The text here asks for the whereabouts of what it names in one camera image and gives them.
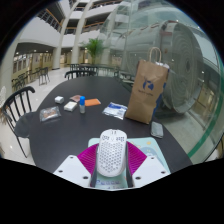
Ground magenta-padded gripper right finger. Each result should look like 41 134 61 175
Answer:
124 141 171 189

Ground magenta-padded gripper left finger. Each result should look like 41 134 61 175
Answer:
53 142 100 189

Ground white perforated computer mouse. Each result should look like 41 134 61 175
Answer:
95 128 128 178

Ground light blue printed mouse pad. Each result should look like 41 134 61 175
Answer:
87 136 172 191

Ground dark grey phone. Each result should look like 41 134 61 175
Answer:
150 121 165 139

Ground clear plastic snack bag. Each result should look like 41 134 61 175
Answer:
39 105 62 123

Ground white flat box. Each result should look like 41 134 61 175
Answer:
63 101 78 113

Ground small bottle with blue cap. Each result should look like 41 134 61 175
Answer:
79 95 86 115

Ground black spindle-back chair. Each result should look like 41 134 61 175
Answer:
0 85 37 159

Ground white and blue plastic packet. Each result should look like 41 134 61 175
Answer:
101 101 129 121

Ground flat orange card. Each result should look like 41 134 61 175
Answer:
84 98 102 108

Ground flat brown packet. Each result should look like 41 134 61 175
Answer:
69 94 83 103

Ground small white box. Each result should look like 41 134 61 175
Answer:
54 95 65 105

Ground black chairs behind table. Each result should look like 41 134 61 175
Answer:
63 63 116 81

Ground far group of black chairs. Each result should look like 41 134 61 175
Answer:
11 66 51 93

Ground green potted plant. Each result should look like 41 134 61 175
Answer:
81 37 108 66

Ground brown paper bag with handles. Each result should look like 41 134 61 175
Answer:
124 46 170 125

